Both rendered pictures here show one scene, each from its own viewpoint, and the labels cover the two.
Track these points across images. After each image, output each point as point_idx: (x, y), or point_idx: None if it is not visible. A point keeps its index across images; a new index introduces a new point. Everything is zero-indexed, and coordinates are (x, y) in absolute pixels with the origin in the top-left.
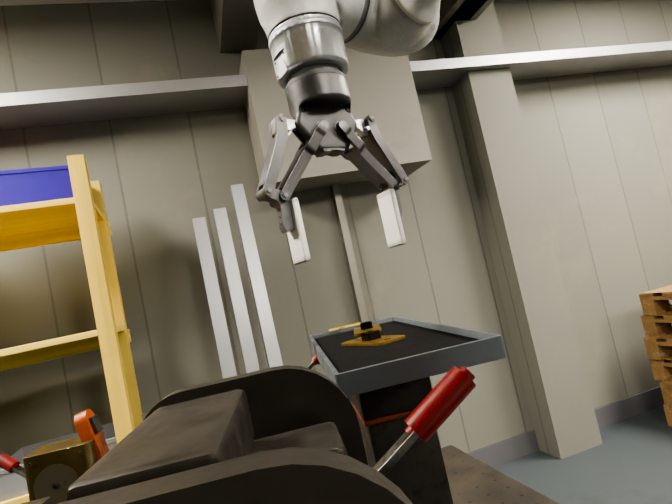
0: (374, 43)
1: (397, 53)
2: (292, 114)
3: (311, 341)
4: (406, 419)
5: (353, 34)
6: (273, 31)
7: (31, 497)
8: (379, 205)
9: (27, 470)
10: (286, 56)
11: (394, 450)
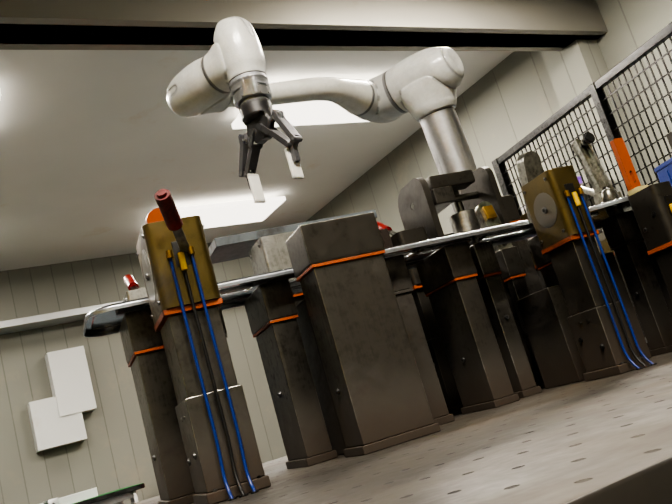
0: (214, 101)
1: (196, 111)
2: (266, 112)
3: (242, 234)
4: (387, 226)
5: (226, 92)
6: (261, 72)
7: (211, 262)
8: (250, 179)
9: (203, 230)
10: (268, 88)
11: (393, 231)
